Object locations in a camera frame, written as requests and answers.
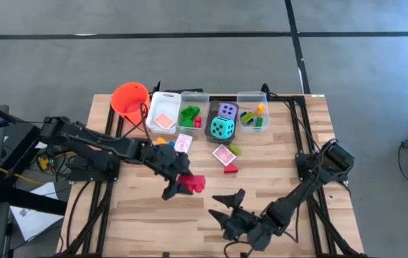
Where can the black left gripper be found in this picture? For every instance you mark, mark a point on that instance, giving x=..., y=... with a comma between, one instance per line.
x=166, y=159

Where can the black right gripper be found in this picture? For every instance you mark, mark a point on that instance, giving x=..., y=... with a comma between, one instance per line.
x=243, y=224

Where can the large red brick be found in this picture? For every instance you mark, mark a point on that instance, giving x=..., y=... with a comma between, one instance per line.
x=194, y=182

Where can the card deck pink face print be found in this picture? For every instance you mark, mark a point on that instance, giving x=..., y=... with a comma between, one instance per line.
x=183, y=143

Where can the blue stepped block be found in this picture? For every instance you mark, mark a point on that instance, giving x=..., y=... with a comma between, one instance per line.
x=171, y=144

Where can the red wedge block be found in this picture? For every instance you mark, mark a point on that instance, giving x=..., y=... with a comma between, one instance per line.
x=231, y=168

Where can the card deck red patterned back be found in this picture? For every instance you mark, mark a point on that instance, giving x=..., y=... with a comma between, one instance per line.
x=224, y=155

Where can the dark green brick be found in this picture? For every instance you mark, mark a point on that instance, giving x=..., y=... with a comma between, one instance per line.
x=187, y=124

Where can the small red brick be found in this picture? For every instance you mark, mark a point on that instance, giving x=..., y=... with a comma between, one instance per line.
x=198, y=122

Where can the card deck orange face print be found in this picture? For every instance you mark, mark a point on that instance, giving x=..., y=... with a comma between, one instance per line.
x=164, y=121

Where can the lime green small block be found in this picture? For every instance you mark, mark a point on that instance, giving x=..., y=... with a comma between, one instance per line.
x=236, y=149

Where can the teal foam die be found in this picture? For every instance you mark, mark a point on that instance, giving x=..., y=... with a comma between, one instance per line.
x=222, y=127

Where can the long green brick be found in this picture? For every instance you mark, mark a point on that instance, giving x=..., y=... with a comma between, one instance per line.
x=187, y=112

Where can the green notched block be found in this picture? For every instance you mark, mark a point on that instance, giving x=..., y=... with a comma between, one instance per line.
x=196, y=110

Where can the dark grey plastic bin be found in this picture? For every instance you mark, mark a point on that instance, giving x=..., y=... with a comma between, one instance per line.
x=213, y=108

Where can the purple foam die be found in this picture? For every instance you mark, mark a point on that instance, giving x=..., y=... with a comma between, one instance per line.
x=227, y=110

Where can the blue brick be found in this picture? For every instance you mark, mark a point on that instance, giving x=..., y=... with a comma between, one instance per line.
x=242, y=114

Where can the lime green brick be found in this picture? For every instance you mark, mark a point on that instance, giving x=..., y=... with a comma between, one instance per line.
x=249, y=117

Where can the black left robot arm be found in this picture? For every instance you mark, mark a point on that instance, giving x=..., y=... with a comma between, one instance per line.
x=99, y=141

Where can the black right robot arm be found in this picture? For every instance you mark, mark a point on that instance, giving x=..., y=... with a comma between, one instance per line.
x=289, y=206

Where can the black table edge clamp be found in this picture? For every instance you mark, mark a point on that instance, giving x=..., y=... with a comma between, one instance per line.
x=243, y=255
x=166, y=255

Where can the white plastic bin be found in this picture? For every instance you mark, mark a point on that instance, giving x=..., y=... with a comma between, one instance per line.
x=162, y=104

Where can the clear plastic bin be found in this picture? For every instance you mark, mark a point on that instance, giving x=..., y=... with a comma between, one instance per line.
x=246, y=100
x=203, y=100

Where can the orange smiley face bucket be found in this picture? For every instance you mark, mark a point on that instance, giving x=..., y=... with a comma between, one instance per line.
x=128, y=96

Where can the yellow plug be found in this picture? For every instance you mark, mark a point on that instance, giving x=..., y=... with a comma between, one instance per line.
x=43, y=163

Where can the black stand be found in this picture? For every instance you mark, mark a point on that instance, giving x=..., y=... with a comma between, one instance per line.
x=35, y=205

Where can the white paper sheet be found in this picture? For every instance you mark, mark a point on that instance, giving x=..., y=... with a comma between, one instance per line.
x=33, y=222

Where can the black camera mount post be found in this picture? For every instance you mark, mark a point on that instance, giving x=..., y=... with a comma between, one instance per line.
x=157, y=87
x=265, y=89

